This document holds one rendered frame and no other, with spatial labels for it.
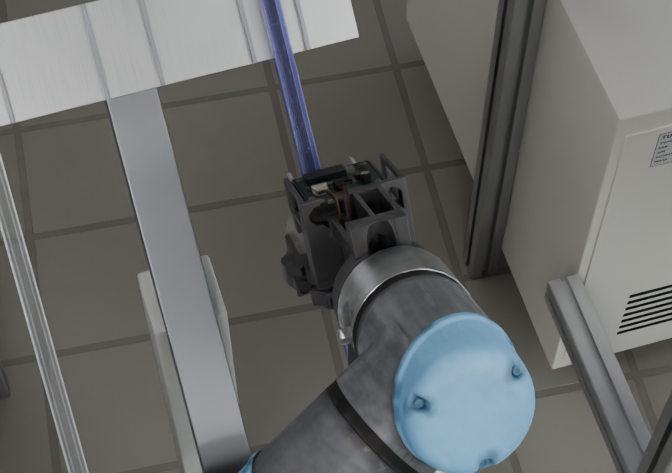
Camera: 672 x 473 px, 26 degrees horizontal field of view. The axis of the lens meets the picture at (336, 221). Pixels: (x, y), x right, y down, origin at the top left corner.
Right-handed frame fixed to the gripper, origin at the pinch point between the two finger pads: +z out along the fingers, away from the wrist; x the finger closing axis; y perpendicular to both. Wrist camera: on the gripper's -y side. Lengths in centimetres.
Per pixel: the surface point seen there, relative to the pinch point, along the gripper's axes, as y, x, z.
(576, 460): -69, -37, 59
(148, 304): -6.6, 13.8, 7.5
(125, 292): -44, 14, 95
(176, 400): -18.1, 13.4, 12.1
